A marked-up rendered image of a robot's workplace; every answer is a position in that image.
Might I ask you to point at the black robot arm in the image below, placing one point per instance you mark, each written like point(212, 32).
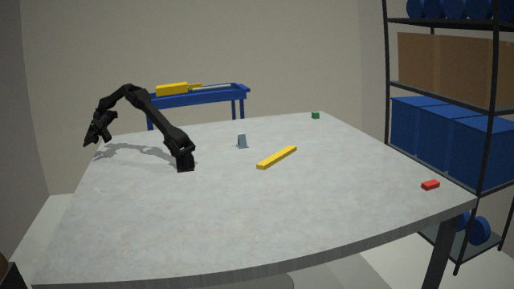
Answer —
point(174, 138)

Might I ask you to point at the small red block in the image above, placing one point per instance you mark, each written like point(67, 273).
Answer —
point(428, 185)

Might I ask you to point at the yellow bar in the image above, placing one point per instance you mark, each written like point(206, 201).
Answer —
point(280, 155)

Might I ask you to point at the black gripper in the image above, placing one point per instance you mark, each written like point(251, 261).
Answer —
point(94, 130)

